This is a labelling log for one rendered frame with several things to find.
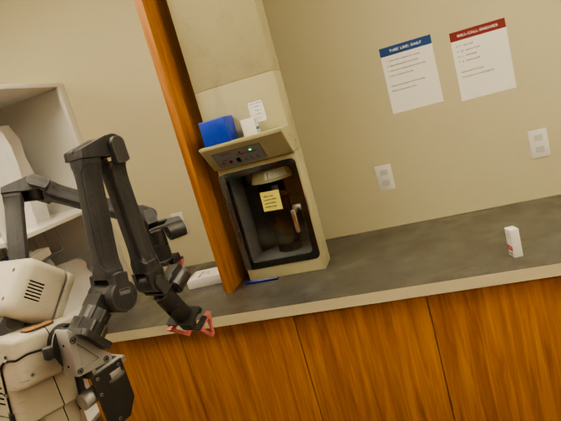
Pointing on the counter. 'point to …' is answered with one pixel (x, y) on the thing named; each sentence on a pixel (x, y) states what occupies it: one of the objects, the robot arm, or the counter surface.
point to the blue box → (218, 130)
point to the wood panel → (191, 138)
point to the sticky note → (271, 200)
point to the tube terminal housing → (270, 89)
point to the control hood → (272, 138)
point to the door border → (235, 222)
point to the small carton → (250, 126)
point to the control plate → (240, 155)
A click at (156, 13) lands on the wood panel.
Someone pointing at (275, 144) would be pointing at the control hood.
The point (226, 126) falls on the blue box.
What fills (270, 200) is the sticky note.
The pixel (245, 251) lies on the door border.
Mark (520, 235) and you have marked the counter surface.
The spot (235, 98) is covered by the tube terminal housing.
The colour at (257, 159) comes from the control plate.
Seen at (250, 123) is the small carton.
